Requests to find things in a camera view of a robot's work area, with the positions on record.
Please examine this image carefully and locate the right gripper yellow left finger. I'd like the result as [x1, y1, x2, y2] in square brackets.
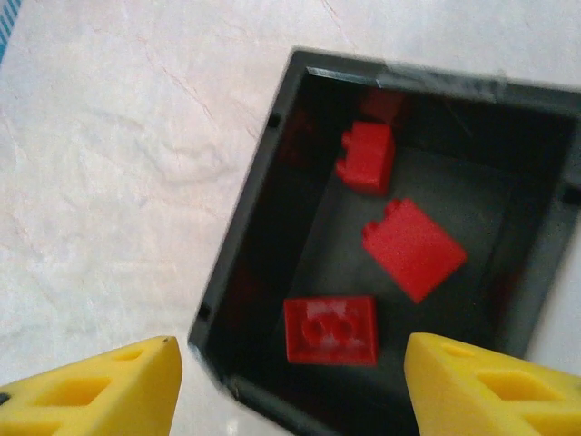
[0, 334, 184, 436]

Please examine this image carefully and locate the red lego brick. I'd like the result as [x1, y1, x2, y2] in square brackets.
[334, 120, 396, 197]
[361, 197, 468, 304]
[283, 295, 379, 367]

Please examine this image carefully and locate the black plastic bin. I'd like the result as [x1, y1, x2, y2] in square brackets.
[186, 45, 581, 436]

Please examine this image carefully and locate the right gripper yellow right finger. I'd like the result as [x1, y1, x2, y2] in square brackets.
[403, 332, 581, 436]

